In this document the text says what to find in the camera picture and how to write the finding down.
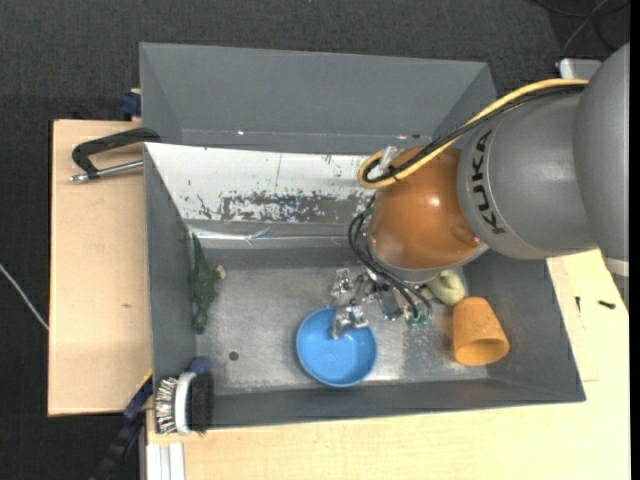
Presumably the pale brown cardboard board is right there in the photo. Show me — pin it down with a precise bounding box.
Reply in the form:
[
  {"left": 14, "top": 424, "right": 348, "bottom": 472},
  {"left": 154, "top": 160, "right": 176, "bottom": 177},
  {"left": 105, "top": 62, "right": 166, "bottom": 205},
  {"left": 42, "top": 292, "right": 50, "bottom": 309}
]
[{"left": 47, "top": 119, "right": 154, "bottom": 417}]

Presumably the black and white brush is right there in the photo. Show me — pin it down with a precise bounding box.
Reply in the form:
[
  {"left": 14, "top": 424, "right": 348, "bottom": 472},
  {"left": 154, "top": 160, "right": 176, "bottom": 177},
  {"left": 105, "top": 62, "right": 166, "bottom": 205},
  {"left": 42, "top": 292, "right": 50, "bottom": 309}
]
[{"left": 153, "top": 370, "right": 215, "bottom": 437}]

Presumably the pale yellow-green soft toy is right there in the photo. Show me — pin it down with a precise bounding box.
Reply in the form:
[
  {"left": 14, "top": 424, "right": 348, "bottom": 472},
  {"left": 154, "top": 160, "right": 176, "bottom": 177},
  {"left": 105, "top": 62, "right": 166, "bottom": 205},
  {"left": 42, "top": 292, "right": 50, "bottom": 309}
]
[{"left": 422, "top": 267, "right": 467, "bottom": 307}]

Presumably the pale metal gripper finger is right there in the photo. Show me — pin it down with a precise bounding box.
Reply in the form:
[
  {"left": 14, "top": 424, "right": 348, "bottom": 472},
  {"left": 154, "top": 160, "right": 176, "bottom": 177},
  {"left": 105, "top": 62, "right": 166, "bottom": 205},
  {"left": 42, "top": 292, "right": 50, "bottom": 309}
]
[
  {"left": 328, "top": 268, "right": 355, "bottom": 305},
  {"left": 329, "top": 305, "right": 370, "bottom": 340}
]

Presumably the orange cup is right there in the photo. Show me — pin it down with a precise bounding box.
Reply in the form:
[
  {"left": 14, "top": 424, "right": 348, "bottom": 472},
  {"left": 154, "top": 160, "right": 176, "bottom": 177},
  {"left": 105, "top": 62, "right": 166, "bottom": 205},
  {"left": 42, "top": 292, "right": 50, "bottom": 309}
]
[{"left": 451, "top": 296, "right": 511, "bottom": 368}]

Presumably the blue bowl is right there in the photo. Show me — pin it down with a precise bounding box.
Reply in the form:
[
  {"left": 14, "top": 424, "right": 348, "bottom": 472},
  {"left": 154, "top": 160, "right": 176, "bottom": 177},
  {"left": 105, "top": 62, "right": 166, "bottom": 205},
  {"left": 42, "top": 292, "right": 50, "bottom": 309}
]
[{"left": 294, "top": 306, "right": 379, "bottom": 388}]

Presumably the green toy lizard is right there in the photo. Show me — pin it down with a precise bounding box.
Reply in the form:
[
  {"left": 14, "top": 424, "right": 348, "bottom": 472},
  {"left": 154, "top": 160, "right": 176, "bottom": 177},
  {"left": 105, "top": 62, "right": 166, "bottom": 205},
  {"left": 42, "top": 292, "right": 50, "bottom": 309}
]
[{"left": 187, "top": 232, "right": 228, "bottom": 335}]

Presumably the grey metal bin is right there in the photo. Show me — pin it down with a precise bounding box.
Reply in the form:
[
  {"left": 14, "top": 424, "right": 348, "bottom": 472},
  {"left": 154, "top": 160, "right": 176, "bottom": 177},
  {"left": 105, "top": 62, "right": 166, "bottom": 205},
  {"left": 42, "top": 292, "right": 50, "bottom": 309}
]
[{"left": 138, "top": 41, "right": 587, "bottom": 427}]

